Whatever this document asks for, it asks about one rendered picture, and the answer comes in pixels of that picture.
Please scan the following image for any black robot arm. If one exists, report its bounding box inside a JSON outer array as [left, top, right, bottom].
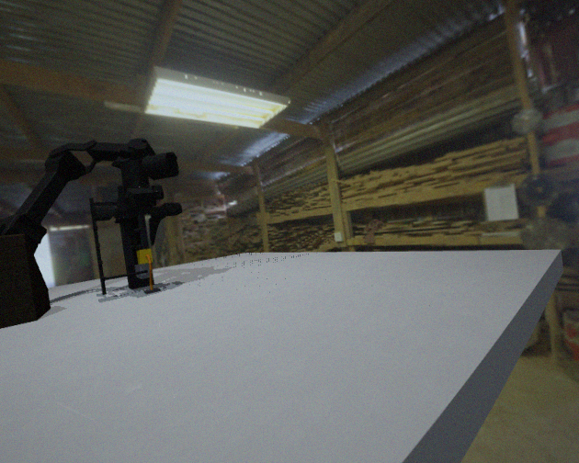
[[0, 138, 179, 254]]

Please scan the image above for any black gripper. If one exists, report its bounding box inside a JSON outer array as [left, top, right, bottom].
[[93, 180, 182, 248]]

